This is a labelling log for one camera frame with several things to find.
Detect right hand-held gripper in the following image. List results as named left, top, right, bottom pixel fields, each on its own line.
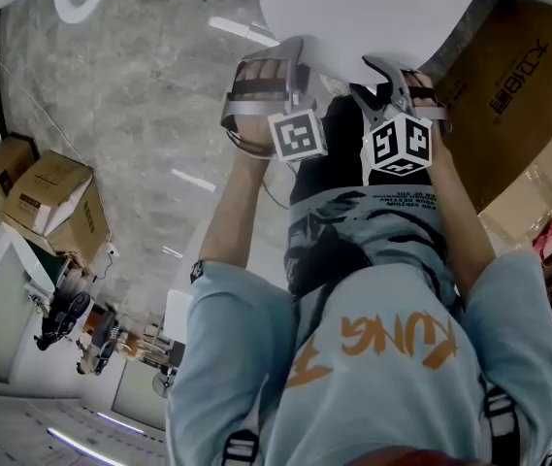
left=349, top=54, right=452, bottom=178

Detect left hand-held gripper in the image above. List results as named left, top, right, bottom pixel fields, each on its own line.
left=220, top=35, right=329, bottom=164

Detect white toilet being handled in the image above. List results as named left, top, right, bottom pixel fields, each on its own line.
left=258, top=0, right=491, bottom=87

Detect person's left forearm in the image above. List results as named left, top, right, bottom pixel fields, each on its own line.
left=197, top=116, right=276, bottom=269

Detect person's left hand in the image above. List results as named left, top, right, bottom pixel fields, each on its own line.
left=235, top=58, right=289, bottom=99

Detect person's right hand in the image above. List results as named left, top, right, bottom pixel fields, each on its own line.
left=406, top=71, right=438, bottom=112

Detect large brown cardboard box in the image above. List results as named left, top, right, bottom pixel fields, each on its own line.
left=433, top=0, right=552, bottom=261

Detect pink cloth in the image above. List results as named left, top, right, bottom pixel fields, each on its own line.
left=531, top=219, right=552, bottom=261

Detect person's light blue shirt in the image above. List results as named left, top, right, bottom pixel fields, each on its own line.
left=166, top=185, right=552, bottom=466

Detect white rectangular basin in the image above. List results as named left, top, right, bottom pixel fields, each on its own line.
left=165, top=288, right=194, bottom=345

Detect stacked small cardboard boxes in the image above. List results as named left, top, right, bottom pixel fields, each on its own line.
left=2, top=150, right=112, bottom=269

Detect small brown cardboard box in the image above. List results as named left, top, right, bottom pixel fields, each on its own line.
left=0, top=133, right=40, bottom=213

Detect standing fan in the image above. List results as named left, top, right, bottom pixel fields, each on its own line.
left=151, top=370, right=179, bottom=399

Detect person's bare neck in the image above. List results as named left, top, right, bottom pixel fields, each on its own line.
left=342, top=445, right=451, bottom=466

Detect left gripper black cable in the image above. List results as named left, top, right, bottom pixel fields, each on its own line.
left=225, top=127, right=292, bottom=212

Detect black white harness strap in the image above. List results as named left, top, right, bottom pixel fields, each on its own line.
left=482, top=386, right=519, bottom=466
left=221, top=428, right=260, bottom=466

